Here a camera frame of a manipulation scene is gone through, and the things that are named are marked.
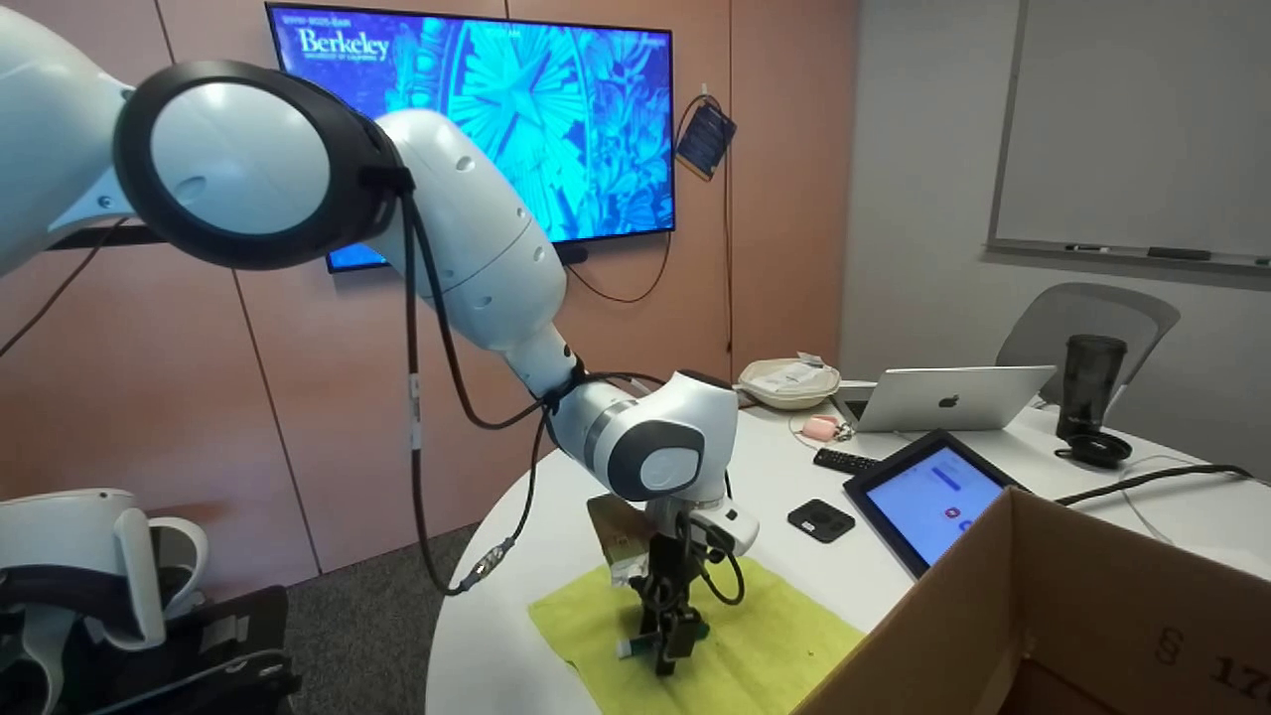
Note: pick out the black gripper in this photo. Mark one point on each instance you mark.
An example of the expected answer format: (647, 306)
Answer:
(672, 558)

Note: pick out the green white marker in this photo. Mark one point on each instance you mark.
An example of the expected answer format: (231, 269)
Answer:
(621, 655)

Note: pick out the yellow towel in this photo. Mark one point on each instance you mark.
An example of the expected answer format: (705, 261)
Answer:
(780, 649)

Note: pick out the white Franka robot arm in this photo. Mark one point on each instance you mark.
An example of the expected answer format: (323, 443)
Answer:
(463, 224)

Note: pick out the brown cardboard box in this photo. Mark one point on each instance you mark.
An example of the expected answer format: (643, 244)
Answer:
(1059, 621)

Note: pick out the black smartphone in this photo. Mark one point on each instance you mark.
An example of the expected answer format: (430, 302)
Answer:
(821, 522)

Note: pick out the white bowl object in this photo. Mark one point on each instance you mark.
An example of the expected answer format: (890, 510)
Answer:
(786, 383)

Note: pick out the black tablet with lit screen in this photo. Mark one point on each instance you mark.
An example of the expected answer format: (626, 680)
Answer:
(933, 502)

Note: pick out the silver laptop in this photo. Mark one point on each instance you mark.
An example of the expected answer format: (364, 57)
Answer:
(946, 399)

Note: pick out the grey office chair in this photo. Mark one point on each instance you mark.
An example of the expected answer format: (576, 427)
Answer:
(1099, 312)

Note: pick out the black wall mounted device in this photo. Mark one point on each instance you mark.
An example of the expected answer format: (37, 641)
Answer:
(705, 137)

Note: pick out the wall television with blue picture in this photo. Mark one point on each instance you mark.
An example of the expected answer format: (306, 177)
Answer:
(531, 121)

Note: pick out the black camera stand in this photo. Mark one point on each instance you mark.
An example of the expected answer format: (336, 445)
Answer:
(104, 241)

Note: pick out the wall whiteboard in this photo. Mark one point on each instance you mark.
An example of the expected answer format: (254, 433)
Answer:
(1138, 121)

